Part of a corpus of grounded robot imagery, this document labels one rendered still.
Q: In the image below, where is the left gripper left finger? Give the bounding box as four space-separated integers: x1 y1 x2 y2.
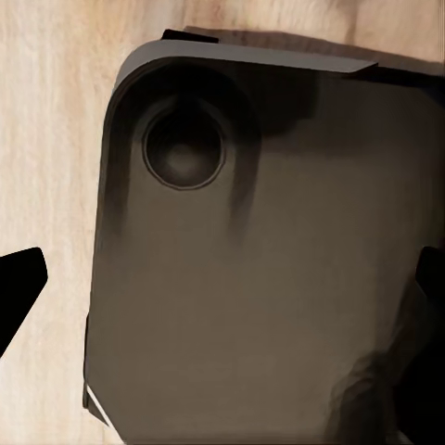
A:
0 247 48 359

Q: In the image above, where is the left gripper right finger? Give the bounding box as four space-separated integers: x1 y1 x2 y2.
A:
415 246 445 322

